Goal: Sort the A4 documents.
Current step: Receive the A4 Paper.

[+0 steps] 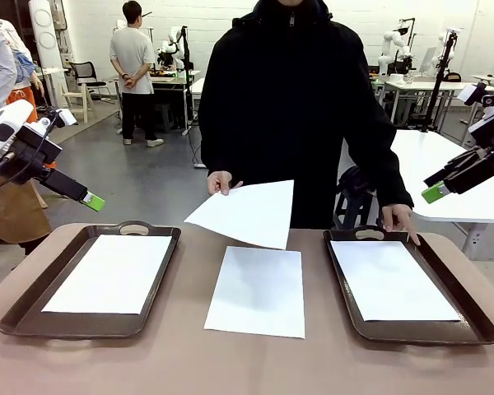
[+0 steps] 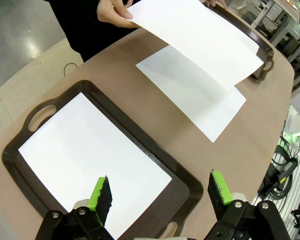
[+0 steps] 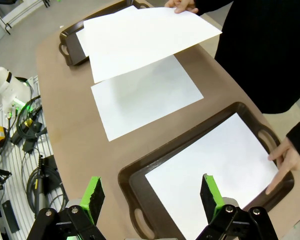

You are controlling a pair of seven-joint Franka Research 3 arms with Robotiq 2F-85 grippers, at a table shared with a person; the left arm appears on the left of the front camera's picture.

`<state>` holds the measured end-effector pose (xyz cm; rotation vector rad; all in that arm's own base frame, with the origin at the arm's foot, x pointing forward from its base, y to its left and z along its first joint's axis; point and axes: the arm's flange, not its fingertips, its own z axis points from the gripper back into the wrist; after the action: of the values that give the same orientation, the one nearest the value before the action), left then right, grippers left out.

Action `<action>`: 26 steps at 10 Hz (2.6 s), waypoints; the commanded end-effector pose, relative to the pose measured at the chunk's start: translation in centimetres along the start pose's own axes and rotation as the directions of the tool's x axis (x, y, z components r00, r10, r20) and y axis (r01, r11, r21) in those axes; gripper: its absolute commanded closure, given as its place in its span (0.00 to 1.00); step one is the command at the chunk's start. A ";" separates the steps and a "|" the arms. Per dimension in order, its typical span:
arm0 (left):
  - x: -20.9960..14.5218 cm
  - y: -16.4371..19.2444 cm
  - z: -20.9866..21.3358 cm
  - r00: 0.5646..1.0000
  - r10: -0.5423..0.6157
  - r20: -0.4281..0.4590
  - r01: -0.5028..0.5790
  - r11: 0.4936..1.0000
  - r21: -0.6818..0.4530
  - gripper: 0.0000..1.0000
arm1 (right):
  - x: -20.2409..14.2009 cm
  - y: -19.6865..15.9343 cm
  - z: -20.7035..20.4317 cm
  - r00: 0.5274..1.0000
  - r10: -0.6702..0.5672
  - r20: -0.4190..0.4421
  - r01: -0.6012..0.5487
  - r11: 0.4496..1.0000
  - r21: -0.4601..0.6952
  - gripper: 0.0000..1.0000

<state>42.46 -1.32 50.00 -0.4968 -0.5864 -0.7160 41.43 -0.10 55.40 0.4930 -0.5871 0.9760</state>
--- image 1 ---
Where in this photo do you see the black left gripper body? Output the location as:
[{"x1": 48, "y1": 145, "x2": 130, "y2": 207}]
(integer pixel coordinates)
[{"x1": 6, "y1": 125, "x2": 63, "y2": 186}]

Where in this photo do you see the white A4 paper sheet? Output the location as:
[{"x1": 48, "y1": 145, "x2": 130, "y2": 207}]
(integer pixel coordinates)
[
  {"x1": 184, "y1": 179, "x2": 296, "y2": 251},
  {"x1": 329, "y1": 239, "x2": 462, "y2": 323},
  {"x1": 40, "y1": 234, "x2": 174, "y2": 316},
  {"x1": 203, "y1": 245, "x2": 306, "y2": 340}
]

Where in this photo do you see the person's left forearm black sleeve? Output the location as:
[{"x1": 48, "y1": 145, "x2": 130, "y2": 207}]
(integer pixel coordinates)
[{"x1": 353, "y1": 135, "x2": 415, "y2": 209}]

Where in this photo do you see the person's right forearm black sleeve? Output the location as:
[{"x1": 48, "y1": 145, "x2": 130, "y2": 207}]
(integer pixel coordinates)
[{"x1": 200, "y1": 123, "x2": 235, "y2": 176}]

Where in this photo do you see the person's left hand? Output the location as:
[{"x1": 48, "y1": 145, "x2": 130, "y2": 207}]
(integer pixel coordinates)
[{"x1": 380, "y1": 203, "x2": 422, "y2": 247}]

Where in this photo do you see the person's right hand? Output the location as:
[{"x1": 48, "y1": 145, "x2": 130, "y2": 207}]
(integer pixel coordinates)
[{"x1": 207, "y1": 170, "x2": 245, "y2": 197}]

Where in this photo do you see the large white table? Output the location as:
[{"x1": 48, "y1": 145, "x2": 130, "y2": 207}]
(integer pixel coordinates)
[{"x1": 339, "y1": 128, "x2": 494, "y2": 261}]

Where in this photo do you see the person with orange apron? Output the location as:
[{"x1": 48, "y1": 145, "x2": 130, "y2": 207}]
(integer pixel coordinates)
[{"x1": 2, "y1": 18, "x2": 58, "y2": 170}]

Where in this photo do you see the light wooden chair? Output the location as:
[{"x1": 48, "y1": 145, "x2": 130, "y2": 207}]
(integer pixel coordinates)
[{"x1": 60, "y1": 92, "x2": 98, "y2": 124}]

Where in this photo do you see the black cloth bundle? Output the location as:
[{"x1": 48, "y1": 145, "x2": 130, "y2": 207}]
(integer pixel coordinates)
[{"x1": 337, "y1": 165, "x2": 380, "y2": 194}]

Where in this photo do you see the long white workbench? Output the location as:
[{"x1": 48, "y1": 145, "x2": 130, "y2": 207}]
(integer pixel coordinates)
[{"x1": 370, "y1": 80, "x2": 494, "y2": 129}]

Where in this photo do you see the black tripod stand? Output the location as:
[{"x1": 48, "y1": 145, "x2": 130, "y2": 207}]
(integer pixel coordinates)
[{"x1": 420, "y1": 30, "x2": 459, "y2": 133}]

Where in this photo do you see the black mesh office chair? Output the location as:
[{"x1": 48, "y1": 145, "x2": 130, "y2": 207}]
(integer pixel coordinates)
[{"x1": 68, "y1": 60, "x2": 108, "y2": 104}]

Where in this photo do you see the small black plastic stool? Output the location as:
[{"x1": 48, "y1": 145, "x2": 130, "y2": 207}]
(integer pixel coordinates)
[{"x1": 154, "y1": 102, "x2": 175, "y2": 132}]

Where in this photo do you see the tall white air conditioner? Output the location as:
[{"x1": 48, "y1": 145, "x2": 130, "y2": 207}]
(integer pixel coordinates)
[{"x1": 27, "y1": 0, "x2": 63, "y2": 71}]

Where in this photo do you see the brown plastic serving tray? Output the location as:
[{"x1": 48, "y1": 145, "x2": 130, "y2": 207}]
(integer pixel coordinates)
[
  {"x1": 323, "y1": 225, "x2": 494, "y2": 346},
  {"x1": 0, "y1": 221, "x2": 182, "y2": 341}
]

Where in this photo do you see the man in white T-shirt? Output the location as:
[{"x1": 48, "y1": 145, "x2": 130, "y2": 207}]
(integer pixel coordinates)
[{"x1": 109, "y1": 0, "x2": 165, "y2": 148}]

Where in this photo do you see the background work desk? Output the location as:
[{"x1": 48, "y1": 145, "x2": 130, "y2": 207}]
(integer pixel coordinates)
[{"x1": 150, "y1": 68, "x2": 202, "y2": 132}]

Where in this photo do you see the person in black jacket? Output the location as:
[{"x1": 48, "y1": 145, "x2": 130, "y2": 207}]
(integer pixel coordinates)
[{"x1": 197, "y1": 0, "x2": 415, "y2": 230}]

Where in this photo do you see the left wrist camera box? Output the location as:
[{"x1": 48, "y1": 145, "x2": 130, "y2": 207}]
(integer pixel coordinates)
[{"x1": 36, "y1": 108, "x2": 78, "y2": 132}]

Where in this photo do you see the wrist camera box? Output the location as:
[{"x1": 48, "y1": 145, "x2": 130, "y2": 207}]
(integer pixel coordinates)
[
  {"x1": 456, "y1": 81, "x2": 494, "y2": 109},
  {"x1": 36, "y1": 108, "x2": 78, "y2": 132}
]

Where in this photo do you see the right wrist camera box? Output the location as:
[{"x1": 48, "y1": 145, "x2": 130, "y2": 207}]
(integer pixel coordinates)
[{"x1": 456, "y1": 81, "x2": 494, "y2": 109}]

